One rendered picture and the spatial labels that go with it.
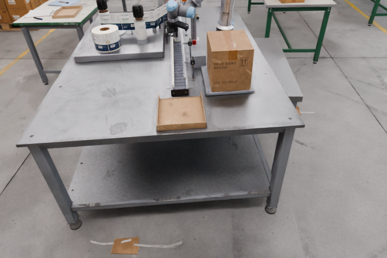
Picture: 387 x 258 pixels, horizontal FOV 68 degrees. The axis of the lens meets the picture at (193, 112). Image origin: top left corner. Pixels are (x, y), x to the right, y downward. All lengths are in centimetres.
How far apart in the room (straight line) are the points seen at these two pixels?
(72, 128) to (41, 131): 17
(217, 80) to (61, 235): 148
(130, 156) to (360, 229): 169
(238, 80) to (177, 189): 85
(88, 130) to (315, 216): 162
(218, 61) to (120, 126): 66
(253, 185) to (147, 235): 79
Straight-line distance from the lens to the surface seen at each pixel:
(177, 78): 185
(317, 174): 254
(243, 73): 172
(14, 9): 603
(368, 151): 292
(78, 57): 235
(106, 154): 237
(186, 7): 207
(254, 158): 223
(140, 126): 156
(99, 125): 164
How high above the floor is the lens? 180
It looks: 37 degrees down
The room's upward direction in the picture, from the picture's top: 2 degrees counter-clockwise
